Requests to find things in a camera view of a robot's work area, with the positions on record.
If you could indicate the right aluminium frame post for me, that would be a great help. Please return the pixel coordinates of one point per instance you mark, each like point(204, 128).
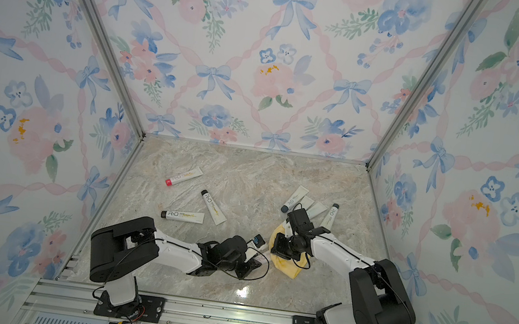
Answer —
point(468, 15)

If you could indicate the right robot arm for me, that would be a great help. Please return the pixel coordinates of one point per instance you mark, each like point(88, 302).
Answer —
point(377, 293)

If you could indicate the dark green cap toothpaste tube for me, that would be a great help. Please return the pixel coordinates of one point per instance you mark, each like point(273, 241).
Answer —
point(297, 195)

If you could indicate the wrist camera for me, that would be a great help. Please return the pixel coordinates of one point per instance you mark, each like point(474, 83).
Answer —
point(299, 221)
point(258, 241)

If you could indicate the black cap toothpaste tube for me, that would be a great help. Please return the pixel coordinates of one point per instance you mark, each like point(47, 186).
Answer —
point(216, 213)

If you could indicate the toothpaste tube near left arm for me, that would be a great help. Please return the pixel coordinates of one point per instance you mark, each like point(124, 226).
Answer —
point(185, 217)

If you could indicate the pink cap toothpaste tube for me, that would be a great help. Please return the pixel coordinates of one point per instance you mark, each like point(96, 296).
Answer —
point(260, 250)
point(191, 174)

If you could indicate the aluminium frame post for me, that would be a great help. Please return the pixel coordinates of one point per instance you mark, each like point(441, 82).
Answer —
point(103, 42)
point(468, 15)

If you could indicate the teal cap toothpaste tube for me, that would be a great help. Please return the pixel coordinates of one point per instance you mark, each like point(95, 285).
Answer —
point(316, 209)
point(306, 202)

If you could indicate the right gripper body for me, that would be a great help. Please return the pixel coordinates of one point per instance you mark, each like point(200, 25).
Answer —
point(287, 246)

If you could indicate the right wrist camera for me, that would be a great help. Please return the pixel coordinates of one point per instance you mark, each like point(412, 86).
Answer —
point(299, 221)

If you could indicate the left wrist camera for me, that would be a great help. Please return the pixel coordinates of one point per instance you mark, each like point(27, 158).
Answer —
point(258, 241)

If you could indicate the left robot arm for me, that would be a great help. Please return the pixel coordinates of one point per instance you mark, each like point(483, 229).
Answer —
point(119, 250)

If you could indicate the yellow cleaning cloth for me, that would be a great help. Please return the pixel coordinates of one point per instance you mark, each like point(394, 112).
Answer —
point(289, 268)

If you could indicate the teal cap toothpaste tube back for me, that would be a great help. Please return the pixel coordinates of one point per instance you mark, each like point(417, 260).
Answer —
point(306, 202)

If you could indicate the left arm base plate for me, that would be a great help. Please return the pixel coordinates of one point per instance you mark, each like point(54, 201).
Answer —
point(145, 308)

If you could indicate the left aluminium frame post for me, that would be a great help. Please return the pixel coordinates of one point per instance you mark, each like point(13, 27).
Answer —
point(103, 42)

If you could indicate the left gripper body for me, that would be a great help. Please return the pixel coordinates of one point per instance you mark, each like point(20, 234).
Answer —
point(240, 267)

